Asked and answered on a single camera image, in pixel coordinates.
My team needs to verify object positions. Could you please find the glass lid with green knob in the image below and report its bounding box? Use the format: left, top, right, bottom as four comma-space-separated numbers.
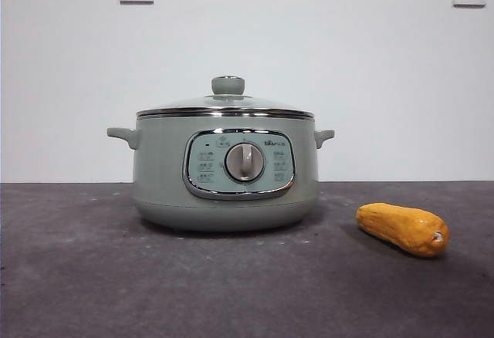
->
135, 76, 313, 120

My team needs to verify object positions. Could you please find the sage green electric pot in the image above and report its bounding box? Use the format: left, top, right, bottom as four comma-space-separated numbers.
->
107, 115, 335, 233

